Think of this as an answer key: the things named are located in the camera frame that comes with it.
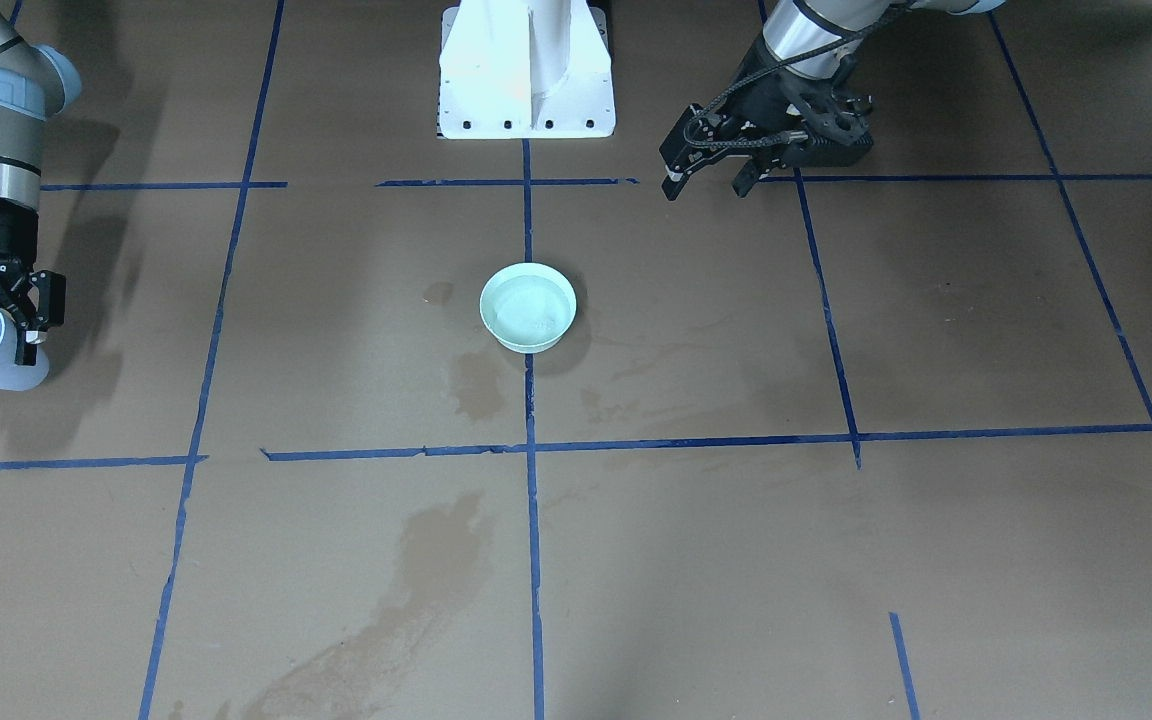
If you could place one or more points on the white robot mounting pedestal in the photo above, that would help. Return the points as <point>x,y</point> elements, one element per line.
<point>526,69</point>

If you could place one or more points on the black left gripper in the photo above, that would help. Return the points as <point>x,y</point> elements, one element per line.
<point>762,98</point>

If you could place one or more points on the mint green bowl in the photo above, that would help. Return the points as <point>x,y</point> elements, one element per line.
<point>528,307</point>

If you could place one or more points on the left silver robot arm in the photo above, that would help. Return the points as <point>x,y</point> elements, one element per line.
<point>811,36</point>

